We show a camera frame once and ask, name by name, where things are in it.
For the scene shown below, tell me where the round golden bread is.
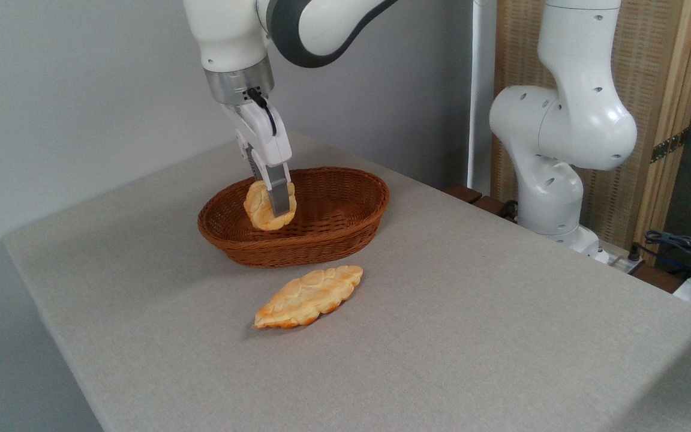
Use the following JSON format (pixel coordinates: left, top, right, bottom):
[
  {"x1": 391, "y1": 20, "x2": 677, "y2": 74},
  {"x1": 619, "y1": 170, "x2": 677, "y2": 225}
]
[{"x1": 243, "y1": 179, "x2": 298, "y2": 232}]

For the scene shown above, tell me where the white power strip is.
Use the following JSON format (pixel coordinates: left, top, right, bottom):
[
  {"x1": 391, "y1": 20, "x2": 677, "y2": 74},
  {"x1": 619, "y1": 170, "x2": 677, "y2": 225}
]
[{"x1": 597, "y1": 248, "x2": 647, "y2": 275}]

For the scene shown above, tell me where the white vertical pole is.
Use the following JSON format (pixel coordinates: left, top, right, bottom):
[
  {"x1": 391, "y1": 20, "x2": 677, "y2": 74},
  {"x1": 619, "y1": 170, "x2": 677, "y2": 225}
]
[{"x1": 467, "y1": 0, "x2": 497, "y2": 193}]

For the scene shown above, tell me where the metal screen hinge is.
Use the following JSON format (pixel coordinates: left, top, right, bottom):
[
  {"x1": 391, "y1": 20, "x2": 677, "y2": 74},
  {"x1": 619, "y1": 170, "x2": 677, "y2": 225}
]
[{"x1": 650, "y1": 128, "x2": 689, "y2": 164}]

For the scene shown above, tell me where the leaf-shaped golden bread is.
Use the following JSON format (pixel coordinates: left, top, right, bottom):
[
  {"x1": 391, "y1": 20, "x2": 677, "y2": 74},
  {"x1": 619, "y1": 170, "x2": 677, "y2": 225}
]
[{"x1": 254, "y1": 265, "x2": 363, "y2": 329}]

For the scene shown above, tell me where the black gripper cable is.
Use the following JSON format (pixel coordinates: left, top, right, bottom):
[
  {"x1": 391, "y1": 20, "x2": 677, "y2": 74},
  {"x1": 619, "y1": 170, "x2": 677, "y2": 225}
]
[{"x1": 246, "y1": 88, "x2": 278, "y2": 137}]

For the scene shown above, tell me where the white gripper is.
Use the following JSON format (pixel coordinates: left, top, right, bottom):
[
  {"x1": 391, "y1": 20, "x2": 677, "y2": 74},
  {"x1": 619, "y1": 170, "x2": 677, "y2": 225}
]
[{"x1": 223, "y1": 98, "x2": 293, "y2": 218}]

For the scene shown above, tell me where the bundle of blue-black cables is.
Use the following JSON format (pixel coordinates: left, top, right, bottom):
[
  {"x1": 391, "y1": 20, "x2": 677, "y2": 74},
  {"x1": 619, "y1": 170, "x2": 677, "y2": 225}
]
[{"x1": 642, "y1": 229, "x2": 691, "y2": 284}]

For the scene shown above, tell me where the brown wooden block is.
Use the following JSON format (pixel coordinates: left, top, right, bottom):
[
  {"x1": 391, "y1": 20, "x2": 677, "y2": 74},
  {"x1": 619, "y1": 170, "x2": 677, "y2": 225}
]
[
  {"x1": 472, "y1": 196, "x2": 509, "y2": 217},
  {"x1": 443, "y1": 184, "x2": 483, "y2": 205}
]

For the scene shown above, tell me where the grey tablecloth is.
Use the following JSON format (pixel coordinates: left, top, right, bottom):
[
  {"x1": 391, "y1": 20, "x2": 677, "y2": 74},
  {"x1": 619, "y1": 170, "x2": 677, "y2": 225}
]
[{"x1": 2, "y1": 132, "x2": 691, "y2": 432}]

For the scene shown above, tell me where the brown wicker oval basket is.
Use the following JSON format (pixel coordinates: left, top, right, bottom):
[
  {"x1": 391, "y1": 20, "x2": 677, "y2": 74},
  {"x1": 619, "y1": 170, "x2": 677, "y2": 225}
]
[{"x1": 197, "y1": 166, "x2": 390, "y2": 268}]

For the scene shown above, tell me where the wooden bamboo folding screen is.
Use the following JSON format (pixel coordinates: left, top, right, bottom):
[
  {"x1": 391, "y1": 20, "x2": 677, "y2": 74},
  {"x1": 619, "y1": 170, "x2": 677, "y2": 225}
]
[{"x1": 491, "y1": 0, "x2": 691, "y2": 265}]

